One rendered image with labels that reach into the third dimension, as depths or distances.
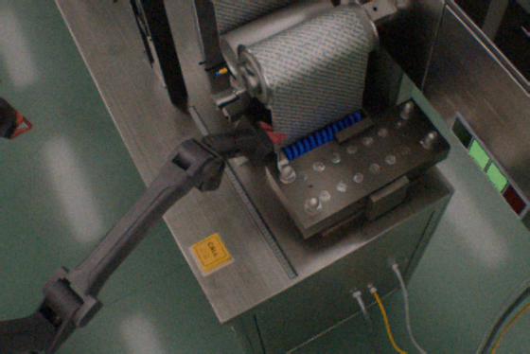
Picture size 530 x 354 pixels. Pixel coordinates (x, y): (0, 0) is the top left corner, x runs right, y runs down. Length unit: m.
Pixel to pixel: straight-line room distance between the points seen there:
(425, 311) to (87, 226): 1.38
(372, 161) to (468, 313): 1.14
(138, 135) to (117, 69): 0.24
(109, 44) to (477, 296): 1.61
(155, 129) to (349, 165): 0.54
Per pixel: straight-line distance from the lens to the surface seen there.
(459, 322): 2.45
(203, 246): 1.50
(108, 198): 2.67
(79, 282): 1.23
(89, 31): 1.96
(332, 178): 1.43
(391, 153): 1.48
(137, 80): 1.79
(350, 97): 1.46
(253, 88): 1.27
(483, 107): 1.25
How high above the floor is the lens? 2.31
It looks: 63 degrees down
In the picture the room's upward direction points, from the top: 7 degrees counter-clockwise
